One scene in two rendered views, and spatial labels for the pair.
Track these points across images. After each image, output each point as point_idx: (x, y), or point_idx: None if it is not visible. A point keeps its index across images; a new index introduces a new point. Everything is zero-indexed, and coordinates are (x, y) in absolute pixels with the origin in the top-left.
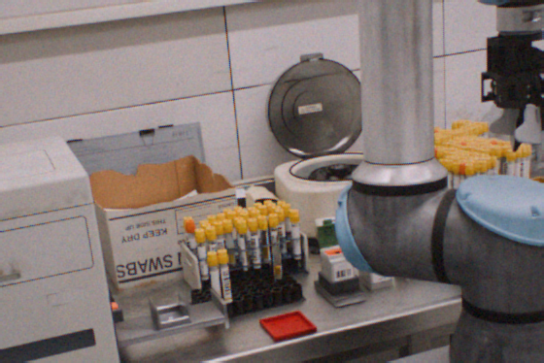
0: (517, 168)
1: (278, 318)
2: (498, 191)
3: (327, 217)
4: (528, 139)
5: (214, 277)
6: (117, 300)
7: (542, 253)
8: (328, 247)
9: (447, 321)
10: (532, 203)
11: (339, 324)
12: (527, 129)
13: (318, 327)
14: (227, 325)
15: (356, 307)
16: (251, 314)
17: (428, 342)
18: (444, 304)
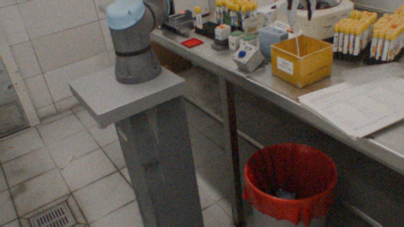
0: (378, 43)
1: (197, 40)
2: (121, 3)
3: (278, 21)
4: (283, 11)
5: (196, 16)
6: (188, 12)
7: (110, 29)
8: (226, 24)
9: (220, 73)
10: (110, 9)
11: (196, 50)
12: (285, 5)
13: (192, 47)
14: (181, 32)
15: (212, 50)
16: (202, 36)
17: (223, 80)
18: (219, 65)
